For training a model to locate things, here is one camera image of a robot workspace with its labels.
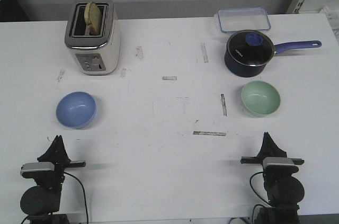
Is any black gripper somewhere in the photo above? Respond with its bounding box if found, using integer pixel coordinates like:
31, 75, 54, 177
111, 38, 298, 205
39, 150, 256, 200
37, 135, 86, 190
240, 132, 304, 179

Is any blue bowl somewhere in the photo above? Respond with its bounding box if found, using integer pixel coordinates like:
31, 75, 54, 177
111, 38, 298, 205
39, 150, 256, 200
56, 92, 96, 129

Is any green bowl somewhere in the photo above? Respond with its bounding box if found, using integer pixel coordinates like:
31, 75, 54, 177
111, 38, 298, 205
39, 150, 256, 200
240, 80, 281, 117

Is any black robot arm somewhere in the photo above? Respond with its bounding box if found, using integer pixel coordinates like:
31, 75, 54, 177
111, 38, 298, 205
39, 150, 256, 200
20, 135, 86, 223
240, 132, 305, 223

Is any dark blue saucepan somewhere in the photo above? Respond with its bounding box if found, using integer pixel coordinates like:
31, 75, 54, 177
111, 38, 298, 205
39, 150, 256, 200
224, 30, 322, 77

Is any glass pot lid blue knob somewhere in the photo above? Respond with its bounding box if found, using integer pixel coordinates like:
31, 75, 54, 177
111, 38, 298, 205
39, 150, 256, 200
227, 30, 275, 66

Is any white silver toaster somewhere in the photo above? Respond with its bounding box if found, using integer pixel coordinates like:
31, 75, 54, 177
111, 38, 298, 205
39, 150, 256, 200
64, 0, 121, 75

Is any clear plastic food container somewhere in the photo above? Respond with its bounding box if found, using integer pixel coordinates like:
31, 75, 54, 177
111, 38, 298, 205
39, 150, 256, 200
216, 7, 271, 33

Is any toast slice in toaster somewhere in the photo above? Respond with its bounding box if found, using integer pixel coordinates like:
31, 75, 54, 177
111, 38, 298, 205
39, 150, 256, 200
84, 2, 102, 35

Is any black object at left edge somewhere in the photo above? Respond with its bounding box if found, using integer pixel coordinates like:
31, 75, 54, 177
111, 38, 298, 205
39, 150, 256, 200
1, 0, 30, 22

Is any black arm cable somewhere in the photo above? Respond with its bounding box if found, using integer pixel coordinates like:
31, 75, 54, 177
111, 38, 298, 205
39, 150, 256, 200
63, 172, 91, 223
249, 171, 271, 219

